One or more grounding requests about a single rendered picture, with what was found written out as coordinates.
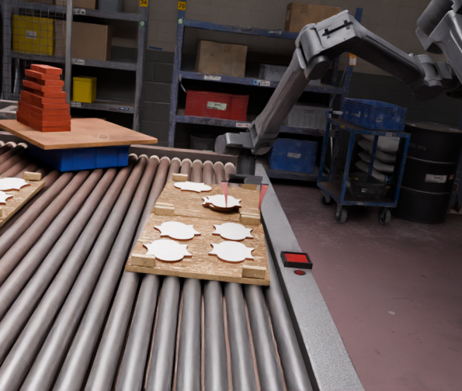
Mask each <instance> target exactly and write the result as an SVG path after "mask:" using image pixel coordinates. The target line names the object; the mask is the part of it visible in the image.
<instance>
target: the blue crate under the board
mask: <svg viewBox="0 0 462 391"><path fill-rule="evenodd" d="M130 146H131V145H117V146H104V147H77V148H64V149H50V150H44V149H42V148H40V147H38V146H36V145H34V144H32V143H30V142H29V155H31V156H33V157H34V158H36V159H38V160H40V161H42V162H44V163H46V164H48V165H50V166H51V167H53V168H56V169H57V170H58V171H80V170H89V169H98V168H115V167H124V166H128V153H129V147H130Z"/></svg>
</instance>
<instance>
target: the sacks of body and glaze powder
mask: <svg viewBox="0 0 462 391"><path fill-rule="evenodd" d="M361 135H362V137H363V138H365V139H364V140H360V141H358V144H359V145H360V146H361V147H362V148H363V149H364V151H361V152H359V153H358V156H359V157H360V158H361V159H362V160H360V161H357V162H356V164H355V166H356V167H355V172H354V173H365V174H368V170H369V165H370V157H371V153H372V149H373V141H374V136H375V135H366V134H361ZM399 140H400V137H386V136H379V137H378V141H377V149H376V154H375V158H374V163H373V170H372V176H373V177H375V178H377V179H379V180H380V181H382V182H383V183H385V184H387V185H386V186H387V187H386V189H385V190H386V191H385V193H384V194H385V195H386V197H388V195H387V192H389V191H390V187H391V179H392V175H393V171H394V164H395V159H396V155H397V153H396V151H397V150H398V144H399Z"/></svg>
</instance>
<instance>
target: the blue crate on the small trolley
mask: <svg viewBox="0 0 462 391"><path fill-rule="evenodd" d="M344 99H345V100H344V101H345V102H344V108H343V113H342V116H341V119H342V121H345V122H347V123H351V124H353V125H356V126H360V127H362V128H365V129H368V130H383V131H396V132H401V131H404V127H405V125H404V121H405V117H406V116H405V114H406V111H408V110H407V108H405V107H402V106H397V105H394V104H390V103H387V102H382V101H377V100H369V99H351V98H344Z"/></svg>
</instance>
